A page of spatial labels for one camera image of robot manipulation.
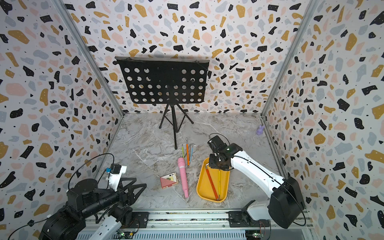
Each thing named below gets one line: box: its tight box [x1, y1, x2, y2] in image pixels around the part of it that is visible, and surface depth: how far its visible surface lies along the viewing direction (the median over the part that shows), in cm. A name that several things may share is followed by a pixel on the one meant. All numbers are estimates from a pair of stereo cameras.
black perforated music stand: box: [115, 56, 210, 150], surface depth 74 cm
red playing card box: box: [160, 172, 179, 189], surface depth 87 cm
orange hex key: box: [186, 137, 190, 169], surface depth 99 cm
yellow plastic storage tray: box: [196, 157, 230, 203], surface depth 87 cm
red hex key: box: [205, 163, 219, 201], surface depth 88 cm
